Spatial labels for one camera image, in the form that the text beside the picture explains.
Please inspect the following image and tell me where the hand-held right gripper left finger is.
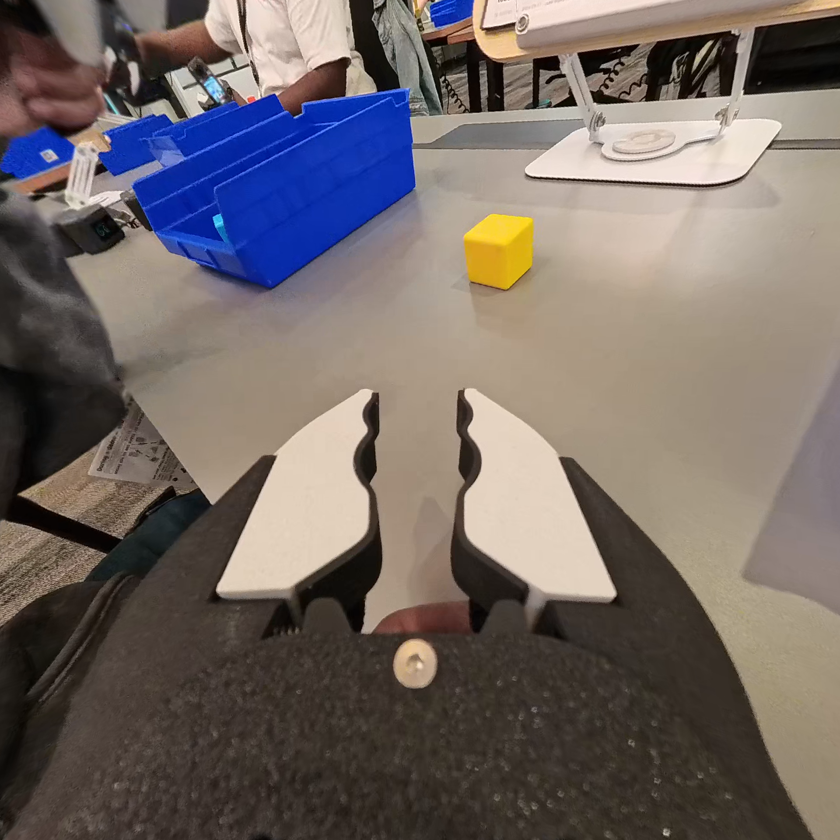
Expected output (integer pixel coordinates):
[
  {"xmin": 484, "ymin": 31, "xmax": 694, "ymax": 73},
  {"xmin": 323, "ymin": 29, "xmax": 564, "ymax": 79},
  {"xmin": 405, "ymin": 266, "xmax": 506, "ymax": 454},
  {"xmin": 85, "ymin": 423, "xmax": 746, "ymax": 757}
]
[{"xmin": 215, "ymin": 388, "xmax": 384, "ymax": 603}]

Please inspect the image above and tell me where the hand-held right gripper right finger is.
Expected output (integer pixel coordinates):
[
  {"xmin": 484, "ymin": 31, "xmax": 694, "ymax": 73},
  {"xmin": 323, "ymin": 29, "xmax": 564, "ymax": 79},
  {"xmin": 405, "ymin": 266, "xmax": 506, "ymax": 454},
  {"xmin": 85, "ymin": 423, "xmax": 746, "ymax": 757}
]
[{"xmin": 450, "ymin": 387, "xmax": 619, "ymax": 605}]

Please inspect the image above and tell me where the yellow cube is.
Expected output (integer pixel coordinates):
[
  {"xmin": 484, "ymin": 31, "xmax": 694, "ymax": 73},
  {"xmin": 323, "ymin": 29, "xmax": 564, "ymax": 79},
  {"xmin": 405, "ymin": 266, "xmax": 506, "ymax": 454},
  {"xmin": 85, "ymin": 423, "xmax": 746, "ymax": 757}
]
[{"xmin": 463, "ymin": 213, "xmax": 534, "ymax": 290}]

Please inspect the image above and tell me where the person's left forearm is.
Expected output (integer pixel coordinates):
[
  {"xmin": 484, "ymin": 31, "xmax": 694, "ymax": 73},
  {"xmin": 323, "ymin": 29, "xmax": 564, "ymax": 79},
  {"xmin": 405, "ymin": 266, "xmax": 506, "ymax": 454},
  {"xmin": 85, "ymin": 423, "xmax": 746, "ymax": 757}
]
[{"xmin": 0, "ymin": 184, "xmax": 129, "ymax": 519}]

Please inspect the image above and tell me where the grey desk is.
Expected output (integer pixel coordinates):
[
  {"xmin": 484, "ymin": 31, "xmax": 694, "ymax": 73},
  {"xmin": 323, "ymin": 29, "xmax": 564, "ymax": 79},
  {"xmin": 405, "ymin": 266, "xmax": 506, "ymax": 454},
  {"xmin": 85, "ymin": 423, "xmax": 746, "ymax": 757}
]
[{"xmin": 66, "ymin": 88, "xmax": 840, "ymax": 840}]

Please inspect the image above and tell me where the person's left hand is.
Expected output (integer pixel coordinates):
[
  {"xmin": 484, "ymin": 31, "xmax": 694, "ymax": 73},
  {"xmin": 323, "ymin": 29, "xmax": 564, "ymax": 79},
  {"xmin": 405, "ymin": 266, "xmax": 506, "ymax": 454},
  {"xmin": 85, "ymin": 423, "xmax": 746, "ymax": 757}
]
[{"xmin": 0, "ymin": 25, "xmax": 109, "ymax": 137}]

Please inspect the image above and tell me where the person's blue jeans leg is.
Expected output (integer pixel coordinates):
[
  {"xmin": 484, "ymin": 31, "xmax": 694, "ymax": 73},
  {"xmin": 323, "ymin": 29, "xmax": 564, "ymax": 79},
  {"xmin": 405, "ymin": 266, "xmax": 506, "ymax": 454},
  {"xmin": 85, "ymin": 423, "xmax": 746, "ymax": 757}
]
[{"xmin": 85, "ymin": 489, "xmax": 212, "ymax": 585}]

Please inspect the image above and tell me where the printed paper sheet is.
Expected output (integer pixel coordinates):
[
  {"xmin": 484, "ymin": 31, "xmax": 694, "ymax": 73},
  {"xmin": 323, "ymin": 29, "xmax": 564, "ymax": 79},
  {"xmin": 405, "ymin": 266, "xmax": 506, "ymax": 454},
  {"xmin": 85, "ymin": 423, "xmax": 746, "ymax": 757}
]
[{"xmin": 88, "ymin": 397, "xmax": 198, "ymax": 493}]

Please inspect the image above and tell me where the small black device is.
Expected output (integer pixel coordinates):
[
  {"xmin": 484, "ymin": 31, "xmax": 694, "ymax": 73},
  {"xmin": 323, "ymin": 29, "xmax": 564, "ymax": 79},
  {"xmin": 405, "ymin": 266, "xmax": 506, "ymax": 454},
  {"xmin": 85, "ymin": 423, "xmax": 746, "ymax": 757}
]
[{"xmin": 56, "ymin": 203, "xmax": 126, "ymax": 255}]

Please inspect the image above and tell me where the blue denim jacket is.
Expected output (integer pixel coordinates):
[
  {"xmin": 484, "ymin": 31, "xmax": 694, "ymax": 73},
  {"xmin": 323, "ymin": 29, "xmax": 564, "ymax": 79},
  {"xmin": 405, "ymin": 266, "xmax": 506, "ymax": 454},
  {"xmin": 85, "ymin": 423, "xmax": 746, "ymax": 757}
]
[{"xmin": 374, "ymin": 0, "xmax": 445, "ymax": 116}]

